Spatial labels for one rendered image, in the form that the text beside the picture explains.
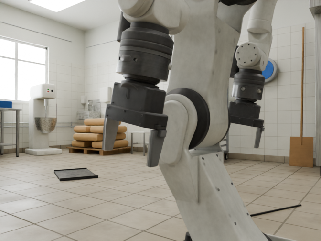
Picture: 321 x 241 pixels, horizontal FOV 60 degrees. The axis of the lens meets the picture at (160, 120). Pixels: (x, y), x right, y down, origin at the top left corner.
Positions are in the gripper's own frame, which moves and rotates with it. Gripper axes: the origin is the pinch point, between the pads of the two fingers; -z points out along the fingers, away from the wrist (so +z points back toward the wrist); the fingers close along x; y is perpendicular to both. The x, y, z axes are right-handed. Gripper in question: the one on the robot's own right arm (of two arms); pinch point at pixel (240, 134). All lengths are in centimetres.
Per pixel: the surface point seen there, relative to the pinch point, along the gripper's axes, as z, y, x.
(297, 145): -35, -353, 17
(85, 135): -91, -300, 387
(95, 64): 61, -411, 501
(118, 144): -101, -341, 335
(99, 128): -72, -304, 355
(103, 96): -14, -396, 443
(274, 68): 74, -370, 70
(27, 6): 150, -249, 542
